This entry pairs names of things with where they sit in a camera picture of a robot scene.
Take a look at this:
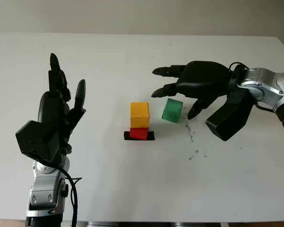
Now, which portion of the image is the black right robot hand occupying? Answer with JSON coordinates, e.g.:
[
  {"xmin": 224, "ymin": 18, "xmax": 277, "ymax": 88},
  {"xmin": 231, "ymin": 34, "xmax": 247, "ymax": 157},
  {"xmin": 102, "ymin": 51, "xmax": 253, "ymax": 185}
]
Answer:
[{"xmin": 151, "ymin": 61, "xmax": 233, "ymax": 120}]

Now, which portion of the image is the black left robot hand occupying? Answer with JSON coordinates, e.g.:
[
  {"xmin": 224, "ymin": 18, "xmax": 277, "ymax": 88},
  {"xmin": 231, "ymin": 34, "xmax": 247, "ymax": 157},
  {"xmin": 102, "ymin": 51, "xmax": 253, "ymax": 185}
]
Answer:
[{"xmin": 37, "ymin": 52, "xmax": 87, "ymax": 154}]

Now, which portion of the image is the green cube block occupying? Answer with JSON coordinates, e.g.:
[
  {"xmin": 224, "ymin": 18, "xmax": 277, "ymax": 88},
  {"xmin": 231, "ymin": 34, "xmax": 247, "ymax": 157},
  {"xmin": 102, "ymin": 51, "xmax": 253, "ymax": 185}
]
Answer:
[{"xmin": 161, "ymin": 98, "xmax": 183, "ymax": 123}]

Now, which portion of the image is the yellow cube block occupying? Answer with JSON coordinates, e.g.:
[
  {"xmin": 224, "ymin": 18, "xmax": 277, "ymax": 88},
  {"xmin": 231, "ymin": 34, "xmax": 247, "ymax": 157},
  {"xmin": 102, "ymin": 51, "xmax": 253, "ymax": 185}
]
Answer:
[{"xmin": 130, "ymin": 102, "xmax": 150, "ymax": 128}]

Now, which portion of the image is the red cube block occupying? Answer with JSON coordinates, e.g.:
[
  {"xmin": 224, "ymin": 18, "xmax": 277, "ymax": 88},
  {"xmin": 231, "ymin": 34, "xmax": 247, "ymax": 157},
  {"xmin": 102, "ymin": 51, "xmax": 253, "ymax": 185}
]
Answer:
[{"xmin": 129, "ymin": 127, "xmax": 149, "ymax": 140}]

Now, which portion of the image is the black tape strip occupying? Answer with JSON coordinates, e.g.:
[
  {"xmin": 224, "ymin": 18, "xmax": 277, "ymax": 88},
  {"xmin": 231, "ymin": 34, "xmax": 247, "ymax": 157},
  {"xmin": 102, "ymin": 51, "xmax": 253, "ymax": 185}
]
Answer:
[{"xmin": 124, "ymin": 130, "xmax": 156, "ymax": 142}]

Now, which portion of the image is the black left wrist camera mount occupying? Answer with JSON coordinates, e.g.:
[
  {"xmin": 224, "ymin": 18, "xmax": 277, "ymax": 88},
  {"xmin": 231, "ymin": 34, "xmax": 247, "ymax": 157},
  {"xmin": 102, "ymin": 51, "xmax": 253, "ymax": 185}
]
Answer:
[{"xmin": 15, "ymin": 120, "xmax": 62, "ymax": 164}]

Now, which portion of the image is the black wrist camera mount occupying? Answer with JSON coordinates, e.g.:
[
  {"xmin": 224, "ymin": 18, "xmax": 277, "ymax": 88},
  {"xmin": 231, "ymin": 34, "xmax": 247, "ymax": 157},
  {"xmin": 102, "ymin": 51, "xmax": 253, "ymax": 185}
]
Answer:
[
  {"xmin": 205, "ymin": 65, "xmax": 255, "ymax": 142},
  {"xmin": 15, "ymin": 120, "xmax": 62, "ymax": 164}
]

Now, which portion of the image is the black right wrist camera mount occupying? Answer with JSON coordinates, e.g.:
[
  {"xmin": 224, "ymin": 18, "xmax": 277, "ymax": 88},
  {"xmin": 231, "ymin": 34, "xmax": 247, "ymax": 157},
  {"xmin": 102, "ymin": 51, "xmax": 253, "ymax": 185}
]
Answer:
[{"xmin": 205, "ymin": 65, "xmax": 255, "ymax": 142}]

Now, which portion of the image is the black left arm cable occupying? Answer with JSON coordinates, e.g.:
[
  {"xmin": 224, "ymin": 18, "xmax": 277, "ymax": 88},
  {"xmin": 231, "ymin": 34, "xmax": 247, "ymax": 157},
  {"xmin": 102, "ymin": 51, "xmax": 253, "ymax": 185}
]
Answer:
[{"xmin": 54, "ymin": 165, "xmax": 83, "ymax": 227}]

